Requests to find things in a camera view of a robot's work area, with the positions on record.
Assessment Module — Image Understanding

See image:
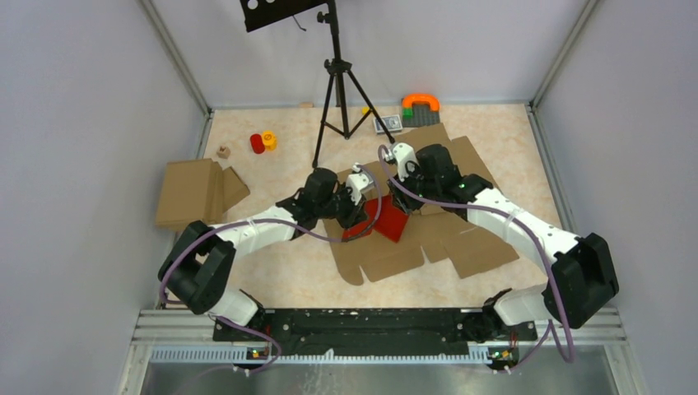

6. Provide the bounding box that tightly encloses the large flat cardboard sheet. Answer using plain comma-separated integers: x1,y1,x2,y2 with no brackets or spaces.
330,123,519,286

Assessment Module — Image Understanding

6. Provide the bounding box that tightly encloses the black camera tripod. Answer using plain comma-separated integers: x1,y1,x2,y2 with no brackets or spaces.
311,1,396,169

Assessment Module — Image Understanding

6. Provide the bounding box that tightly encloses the orange arch toy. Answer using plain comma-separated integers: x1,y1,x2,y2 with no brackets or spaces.
402,93,440,112

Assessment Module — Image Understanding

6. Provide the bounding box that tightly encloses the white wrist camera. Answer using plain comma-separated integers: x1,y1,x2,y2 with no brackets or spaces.
346,163,376,206
379,142,419,181

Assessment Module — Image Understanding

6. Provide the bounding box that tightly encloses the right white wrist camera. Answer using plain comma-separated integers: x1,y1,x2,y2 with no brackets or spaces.
379,142,419,181

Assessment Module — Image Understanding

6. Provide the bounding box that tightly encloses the black perforated plate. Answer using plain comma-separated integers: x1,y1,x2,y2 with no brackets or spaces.
240,0,327,33

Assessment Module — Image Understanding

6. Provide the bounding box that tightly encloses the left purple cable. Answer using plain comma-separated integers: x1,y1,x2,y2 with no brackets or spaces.
159,163,384,377

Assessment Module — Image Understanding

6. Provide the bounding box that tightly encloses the purple cable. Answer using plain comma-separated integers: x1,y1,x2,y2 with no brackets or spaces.
378,143,577,374
159,163,384,377

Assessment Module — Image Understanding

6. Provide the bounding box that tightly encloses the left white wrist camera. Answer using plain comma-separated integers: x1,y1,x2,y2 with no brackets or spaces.
346,163,376,206

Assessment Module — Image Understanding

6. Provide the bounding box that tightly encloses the small wooden cube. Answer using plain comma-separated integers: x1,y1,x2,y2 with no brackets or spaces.
216,145,231,159

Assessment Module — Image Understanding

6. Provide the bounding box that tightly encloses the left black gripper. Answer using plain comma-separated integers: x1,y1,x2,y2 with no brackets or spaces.
316,182,370,231

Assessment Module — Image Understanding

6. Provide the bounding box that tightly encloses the playing card deck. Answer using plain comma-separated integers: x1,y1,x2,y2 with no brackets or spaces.
374,115,403,134

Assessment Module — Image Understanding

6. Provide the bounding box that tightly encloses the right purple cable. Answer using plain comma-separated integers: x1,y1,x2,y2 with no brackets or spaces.
378,143,577,374

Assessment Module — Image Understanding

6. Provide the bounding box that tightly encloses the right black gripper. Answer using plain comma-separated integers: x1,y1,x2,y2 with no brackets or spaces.
388,160,440,214

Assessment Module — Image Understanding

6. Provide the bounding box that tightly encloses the red paper box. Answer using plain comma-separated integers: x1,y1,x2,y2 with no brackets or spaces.
342,195,409,243

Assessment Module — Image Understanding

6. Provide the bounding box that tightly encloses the yellow toy block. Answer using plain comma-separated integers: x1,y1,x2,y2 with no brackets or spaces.
262,130,277,151

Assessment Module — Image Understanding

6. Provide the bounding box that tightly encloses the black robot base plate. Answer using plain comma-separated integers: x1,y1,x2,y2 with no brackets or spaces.
212,308,538,358

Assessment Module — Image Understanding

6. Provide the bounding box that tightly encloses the red cylinder toy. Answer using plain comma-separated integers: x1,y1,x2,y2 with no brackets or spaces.
249,133,266,155

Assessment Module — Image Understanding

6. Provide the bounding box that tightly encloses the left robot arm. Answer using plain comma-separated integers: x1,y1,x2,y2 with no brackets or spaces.
158,165,376,340

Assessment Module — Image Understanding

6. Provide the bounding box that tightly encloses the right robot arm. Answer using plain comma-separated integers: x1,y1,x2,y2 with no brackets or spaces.
378,142,620,339

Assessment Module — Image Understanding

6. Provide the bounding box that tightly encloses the folded brown cardboard box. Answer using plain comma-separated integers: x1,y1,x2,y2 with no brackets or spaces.
155,158,250,232

